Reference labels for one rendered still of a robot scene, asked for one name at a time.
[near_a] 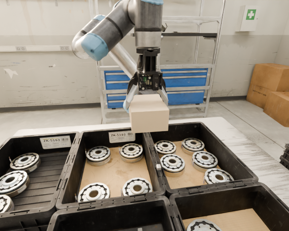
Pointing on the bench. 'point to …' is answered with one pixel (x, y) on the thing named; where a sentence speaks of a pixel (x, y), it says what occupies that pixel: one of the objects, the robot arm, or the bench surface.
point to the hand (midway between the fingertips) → (146, 107)
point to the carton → (148, 114)
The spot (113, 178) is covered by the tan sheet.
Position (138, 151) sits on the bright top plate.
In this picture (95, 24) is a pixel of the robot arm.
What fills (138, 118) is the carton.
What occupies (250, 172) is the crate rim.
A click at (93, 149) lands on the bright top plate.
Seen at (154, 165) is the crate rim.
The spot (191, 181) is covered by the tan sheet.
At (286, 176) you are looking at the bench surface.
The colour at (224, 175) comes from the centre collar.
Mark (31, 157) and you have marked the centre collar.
